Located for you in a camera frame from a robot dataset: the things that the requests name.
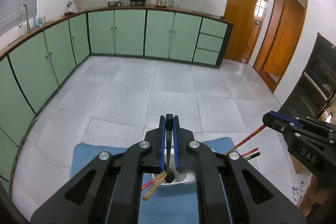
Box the red handled bamboo chopstick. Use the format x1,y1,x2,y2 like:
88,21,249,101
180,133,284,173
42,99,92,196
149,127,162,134
226,125,266,155

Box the black chopstick silver band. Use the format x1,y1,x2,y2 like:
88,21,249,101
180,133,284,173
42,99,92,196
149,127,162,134
165,114,175,184

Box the green lower kitchen cabinets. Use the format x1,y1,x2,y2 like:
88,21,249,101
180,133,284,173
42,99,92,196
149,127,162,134
1,7,233,186

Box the right hand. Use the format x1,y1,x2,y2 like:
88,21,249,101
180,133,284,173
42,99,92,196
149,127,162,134
299,175,331,217

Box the cardboard box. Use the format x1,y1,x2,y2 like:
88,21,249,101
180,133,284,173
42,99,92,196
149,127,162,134
290,105,336,175

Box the black glass cabinet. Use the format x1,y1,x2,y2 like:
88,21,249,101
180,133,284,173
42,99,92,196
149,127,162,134
278,33,336,119

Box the red chopstick in holder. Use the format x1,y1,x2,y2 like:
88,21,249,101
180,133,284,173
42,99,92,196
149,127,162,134
141,174,162,190

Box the bamboo chopstick in holder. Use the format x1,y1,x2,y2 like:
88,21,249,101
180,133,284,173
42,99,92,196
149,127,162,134
142,171,167,201

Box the left white plastic holder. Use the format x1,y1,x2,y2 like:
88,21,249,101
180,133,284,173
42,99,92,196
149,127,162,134
161,147,195,187

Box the blue table mat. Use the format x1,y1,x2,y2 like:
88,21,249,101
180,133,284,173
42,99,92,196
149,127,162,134
69,137,238,224

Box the far wooden door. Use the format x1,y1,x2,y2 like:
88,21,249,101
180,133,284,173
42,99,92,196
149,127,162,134
253,0,308,92

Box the wooden door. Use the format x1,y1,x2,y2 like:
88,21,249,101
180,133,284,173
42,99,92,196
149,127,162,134
224,0,268,64
253,0,308,92

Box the near wooden door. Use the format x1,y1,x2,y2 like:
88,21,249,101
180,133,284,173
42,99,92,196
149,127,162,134
224,0,268,64

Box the chrome sink faucet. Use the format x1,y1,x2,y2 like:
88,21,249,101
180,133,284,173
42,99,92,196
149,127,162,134
18,4,31,32

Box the small kettle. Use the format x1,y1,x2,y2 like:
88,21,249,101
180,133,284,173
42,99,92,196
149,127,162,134
64,1,75,16

